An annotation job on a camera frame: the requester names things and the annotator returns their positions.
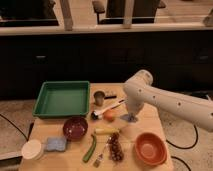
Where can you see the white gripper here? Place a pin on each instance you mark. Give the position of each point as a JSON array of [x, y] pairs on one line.
[[133, 107]]

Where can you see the grey blue towel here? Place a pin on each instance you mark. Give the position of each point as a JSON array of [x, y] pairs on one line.
[[129, 118]]

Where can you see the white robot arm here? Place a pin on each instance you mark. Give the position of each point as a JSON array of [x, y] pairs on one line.
[[139, 90]]

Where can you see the orange bowl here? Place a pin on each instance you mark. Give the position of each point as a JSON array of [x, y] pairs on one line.
[[150, 149]]

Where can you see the purple bowl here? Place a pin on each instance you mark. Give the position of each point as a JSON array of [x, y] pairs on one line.
[[75, 128]]

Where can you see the orange fruit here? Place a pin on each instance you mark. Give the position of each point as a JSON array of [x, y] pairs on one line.
[[109, 115]]

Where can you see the metal cup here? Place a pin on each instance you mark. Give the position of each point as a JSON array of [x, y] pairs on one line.
[[99, 97]]

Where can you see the bunch of brown grapes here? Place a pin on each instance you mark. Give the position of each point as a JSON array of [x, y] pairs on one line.
[[116, 152]]

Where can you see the green pea pod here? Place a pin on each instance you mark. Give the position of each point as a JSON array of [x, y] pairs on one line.
[[90, 151]]

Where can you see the small fork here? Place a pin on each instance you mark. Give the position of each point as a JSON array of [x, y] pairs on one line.
[[98, 160]]

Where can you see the green plastic tray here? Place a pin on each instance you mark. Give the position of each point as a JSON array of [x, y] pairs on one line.
[[62, 99]]

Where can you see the blue sponge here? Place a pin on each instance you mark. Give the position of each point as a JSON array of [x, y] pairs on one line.
[[56, 144]]

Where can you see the black office chair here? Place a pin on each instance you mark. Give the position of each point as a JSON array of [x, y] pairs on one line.
[[127, 11]]

